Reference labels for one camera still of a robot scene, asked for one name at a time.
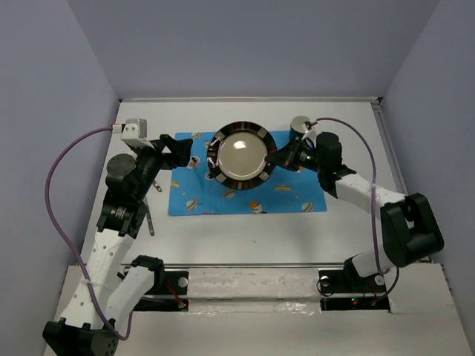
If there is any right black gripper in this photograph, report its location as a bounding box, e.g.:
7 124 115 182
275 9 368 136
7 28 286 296
265 133 326 173

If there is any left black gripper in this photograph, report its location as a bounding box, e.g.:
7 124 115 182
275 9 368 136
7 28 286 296
131 135 193 200

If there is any teal cup cream inside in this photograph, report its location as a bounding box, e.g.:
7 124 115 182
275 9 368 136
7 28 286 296
289 116 310 141

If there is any blue space-print cloth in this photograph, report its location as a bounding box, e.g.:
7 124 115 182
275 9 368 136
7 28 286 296
168 132 327 217

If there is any black rimmed cream plate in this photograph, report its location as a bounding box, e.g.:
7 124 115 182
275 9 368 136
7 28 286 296
206 121 278 191

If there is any silver fork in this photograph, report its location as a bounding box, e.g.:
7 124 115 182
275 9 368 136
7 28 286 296
152 180 163 193

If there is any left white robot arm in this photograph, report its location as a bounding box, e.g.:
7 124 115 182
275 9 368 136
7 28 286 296
42 134 193 355

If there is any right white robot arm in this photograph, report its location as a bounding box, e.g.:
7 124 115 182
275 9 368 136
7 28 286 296
266 132 445 291

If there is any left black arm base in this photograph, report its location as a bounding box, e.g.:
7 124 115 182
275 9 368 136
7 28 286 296
134 269 189 312

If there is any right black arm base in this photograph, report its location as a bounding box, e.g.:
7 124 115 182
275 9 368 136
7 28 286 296
315 269 390 312

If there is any silver knife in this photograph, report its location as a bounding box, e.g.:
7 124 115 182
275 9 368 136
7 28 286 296
145 203 155 237

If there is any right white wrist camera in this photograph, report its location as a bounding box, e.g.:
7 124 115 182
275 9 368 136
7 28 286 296
302 121 317 140

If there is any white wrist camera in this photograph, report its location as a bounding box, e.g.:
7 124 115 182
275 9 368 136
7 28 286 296
111 119 153 148
302 121 317 140

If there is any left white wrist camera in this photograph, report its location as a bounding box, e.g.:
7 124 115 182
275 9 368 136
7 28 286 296
111 119 153 148

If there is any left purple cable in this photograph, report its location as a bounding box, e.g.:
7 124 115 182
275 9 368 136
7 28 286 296
45 125 133 341

